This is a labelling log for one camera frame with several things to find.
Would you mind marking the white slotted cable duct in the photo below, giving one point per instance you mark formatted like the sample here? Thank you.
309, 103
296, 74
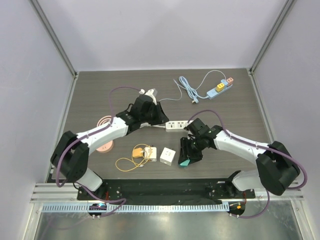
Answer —
175, 207

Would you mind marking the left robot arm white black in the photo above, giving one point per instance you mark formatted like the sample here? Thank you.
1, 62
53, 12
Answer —
71, 155

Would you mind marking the yellow orange plug adapter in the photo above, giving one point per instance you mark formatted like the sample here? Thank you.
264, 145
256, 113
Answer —
137, 153

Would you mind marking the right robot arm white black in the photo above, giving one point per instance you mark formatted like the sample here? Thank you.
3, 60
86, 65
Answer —
275, 170

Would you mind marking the pink plug adapter on strip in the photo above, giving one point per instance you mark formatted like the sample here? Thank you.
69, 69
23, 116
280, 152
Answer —
229, 81

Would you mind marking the aluminium frame post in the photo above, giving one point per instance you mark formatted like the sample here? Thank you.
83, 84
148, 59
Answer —
280, 19
53, 36

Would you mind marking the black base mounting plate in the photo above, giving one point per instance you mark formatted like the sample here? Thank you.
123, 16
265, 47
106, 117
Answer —
195, 192

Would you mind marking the white cube socket plain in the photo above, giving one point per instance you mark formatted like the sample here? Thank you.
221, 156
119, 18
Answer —
167, 156

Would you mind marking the white cube socket tiger sticker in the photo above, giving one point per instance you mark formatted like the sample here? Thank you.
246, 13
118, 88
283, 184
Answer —
150, 153

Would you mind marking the right aluminium frame post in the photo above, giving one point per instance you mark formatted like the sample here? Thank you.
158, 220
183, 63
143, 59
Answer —
280, 19

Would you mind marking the light blue power strip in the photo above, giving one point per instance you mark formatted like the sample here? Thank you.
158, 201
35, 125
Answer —
211, 94

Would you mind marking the teal plug adapter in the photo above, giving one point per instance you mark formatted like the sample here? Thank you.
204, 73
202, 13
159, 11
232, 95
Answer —
184, 163

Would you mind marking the left aluminium frame post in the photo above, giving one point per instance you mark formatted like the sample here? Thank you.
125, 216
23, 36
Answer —
53, 36

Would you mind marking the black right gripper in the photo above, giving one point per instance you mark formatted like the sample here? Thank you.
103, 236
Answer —
191, 147

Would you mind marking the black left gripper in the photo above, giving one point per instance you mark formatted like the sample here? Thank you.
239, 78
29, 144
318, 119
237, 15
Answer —
161, 117

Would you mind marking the yellow plug adapter on strip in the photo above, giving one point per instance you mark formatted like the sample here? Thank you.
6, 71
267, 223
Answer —
220, 87

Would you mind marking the white power strip green ports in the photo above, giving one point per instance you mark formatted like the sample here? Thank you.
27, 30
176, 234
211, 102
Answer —
176, 125

